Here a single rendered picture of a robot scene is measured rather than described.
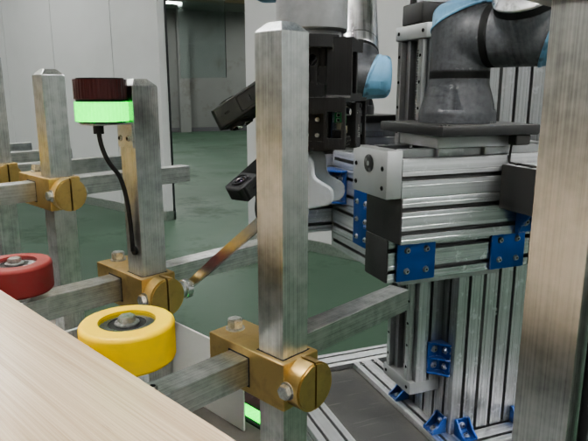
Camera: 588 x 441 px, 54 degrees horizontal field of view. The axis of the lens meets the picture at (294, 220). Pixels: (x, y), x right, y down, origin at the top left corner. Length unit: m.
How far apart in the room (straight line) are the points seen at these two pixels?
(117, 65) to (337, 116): 4.95
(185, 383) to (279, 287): 0.12
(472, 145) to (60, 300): 0.78
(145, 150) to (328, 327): 0.31
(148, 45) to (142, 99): 4.44
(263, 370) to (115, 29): 5.06
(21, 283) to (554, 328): 0.54
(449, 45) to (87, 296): 0.78
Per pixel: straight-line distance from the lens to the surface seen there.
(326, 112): 0.59
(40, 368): 0.47
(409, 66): 1.47
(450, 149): 1.13
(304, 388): 0.56
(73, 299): 0.76
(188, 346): 0.77
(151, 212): 0.74
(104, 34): 5.66
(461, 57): 1.16
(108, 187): 1.04
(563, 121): 0.38
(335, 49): 0.60
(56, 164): 0.95
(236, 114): 0.65
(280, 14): 0.62
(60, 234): 0.96
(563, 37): 0.38
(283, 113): 0.51
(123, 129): 0.73
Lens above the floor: 1.10
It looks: 13 degrees down
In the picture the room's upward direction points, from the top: straight up
